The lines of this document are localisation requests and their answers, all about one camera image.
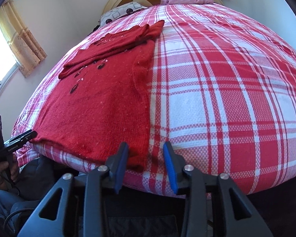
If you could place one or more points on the person's dark clothing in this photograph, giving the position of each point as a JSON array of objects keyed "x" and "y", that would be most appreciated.
[{"x": 37, "y": 175}]

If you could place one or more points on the person's left hand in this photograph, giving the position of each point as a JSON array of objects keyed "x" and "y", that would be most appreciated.
[{"x": 0, "y": 175}]

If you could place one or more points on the white patterned pillow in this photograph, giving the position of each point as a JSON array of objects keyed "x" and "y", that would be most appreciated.
[{"x": 123, "y": 11}]

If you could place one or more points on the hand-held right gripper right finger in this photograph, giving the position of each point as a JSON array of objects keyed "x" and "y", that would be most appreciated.
[{"x": 169, "y": 167}]

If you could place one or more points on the bed with red plaid sheet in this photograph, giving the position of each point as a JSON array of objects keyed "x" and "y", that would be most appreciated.
[{"x": 224, "y": 91}]

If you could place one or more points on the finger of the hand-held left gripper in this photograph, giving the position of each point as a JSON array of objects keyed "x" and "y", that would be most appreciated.
[
  {"x": 27, "y": 134},
  {"x": 19, "y": 142}
]

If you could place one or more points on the sliding window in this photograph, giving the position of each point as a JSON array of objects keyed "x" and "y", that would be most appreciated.
[{"x": 0, "y": 61}]

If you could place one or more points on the red beaded sweater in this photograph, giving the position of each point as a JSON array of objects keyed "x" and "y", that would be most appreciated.
[{"x": 101, "y": 103}]

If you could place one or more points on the yellow floral curtain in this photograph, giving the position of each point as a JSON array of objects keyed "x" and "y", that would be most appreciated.
[{"x": 22, "y": 39}]

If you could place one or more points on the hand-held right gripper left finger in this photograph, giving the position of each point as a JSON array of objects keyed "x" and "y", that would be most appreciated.
[{"x": 122, "y": 165}]

